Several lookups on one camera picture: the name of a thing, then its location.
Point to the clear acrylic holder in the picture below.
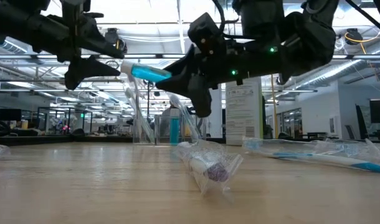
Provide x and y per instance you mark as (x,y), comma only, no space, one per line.
(160,130)

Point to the white wipes canister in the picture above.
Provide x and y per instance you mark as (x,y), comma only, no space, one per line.
(243,112)

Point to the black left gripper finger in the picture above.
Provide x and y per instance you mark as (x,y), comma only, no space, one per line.
(102,46)
(84,70)

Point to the background robot station frame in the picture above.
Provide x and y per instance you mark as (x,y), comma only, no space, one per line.
(65,124)

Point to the person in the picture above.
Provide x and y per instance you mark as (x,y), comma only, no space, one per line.
(165,119)

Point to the blue toothbrush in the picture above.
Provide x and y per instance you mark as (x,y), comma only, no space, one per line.
(317,157)

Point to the black ceiling fixture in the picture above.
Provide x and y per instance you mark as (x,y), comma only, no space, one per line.
(112,35)
(353,35)

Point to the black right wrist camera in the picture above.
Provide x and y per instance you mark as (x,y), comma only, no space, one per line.
(205,32)

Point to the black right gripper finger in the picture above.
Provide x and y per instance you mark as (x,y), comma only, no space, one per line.
(185,63)
(193,90)

